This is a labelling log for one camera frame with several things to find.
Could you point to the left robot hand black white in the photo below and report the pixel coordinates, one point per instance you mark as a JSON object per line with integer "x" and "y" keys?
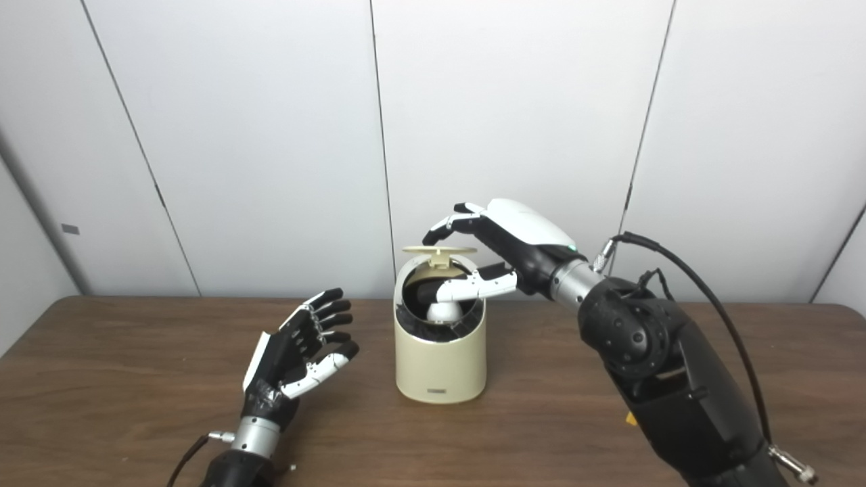
{"x": 284, "y": 358}

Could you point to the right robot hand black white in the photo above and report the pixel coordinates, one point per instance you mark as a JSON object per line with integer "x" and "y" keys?
{"x": 524, "y": 237}

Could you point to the small white plastic bottle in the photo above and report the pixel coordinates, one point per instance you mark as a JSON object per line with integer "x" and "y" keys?
{"x": 445, "y": 312}

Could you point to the cream-colored lidded bin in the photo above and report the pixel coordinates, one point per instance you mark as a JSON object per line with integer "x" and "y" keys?
{"x": 440, "y": 365}

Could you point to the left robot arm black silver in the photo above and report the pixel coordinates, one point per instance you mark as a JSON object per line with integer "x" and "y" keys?
{"x": 240, "y": 460}

